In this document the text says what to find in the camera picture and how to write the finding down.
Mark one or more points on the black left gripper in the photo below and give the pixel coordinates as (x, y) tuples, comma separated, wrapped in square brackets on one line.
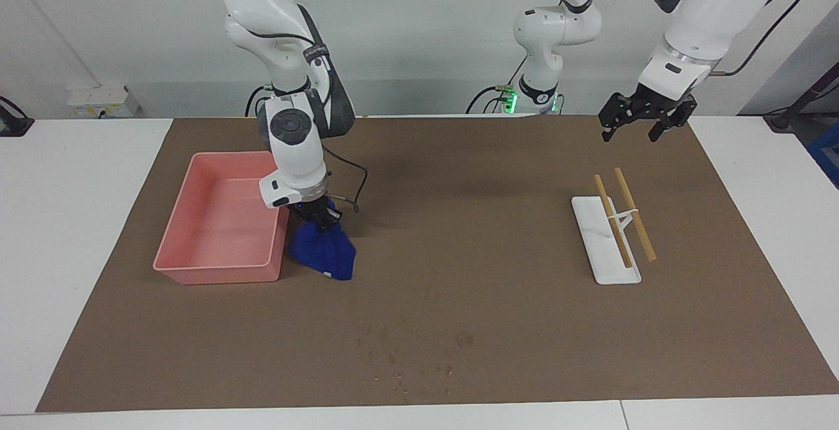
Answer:
[(649, 102)]

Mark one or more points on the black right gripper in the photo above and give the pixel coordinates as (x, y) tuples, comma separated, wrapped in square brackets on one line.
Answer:
[(311, 210)]

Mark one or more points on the blue towel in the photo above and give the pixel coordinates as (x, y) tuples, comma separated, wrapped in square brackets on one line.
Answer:
[(324, 253)]

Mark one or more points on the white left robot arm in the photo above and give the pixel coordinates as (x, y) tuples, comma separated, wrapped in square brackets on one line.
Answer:
[(701, 10)]

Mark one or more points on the white towel rack tray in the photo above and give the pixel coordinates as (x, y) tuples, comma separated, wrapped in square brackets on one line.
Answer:
[(600, 246)]

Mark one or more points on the wooden dowel rod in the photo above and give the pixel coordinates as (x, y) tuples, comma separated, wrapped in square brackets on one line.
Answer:
[(613, 220), (638, 220)]

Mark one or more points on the pink plastic bin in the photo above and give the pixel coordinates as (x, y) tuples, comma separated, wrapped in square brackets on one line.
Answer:
[(216, 233)]

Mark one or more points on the brown table mat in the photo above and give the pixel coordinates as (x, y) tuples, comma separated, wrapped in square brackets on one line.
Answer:
[(459, 253)]

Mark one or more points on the black stand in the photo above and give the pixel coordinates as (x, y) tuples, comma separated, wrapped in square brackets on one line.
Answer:
[(783, 120)]

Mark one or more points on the blue crate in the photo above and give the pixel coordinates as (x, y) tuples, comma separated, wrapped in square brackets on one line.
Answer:
[(827, 155)]

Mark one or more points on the white wall power outlet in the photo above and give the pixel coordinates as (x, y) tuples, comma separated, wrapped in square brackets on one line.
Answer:
[(101, 102)]

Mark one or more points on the black clamp mount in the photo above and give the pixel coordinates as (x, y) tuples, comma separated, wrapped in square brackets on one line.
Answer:
[(13, 125)]

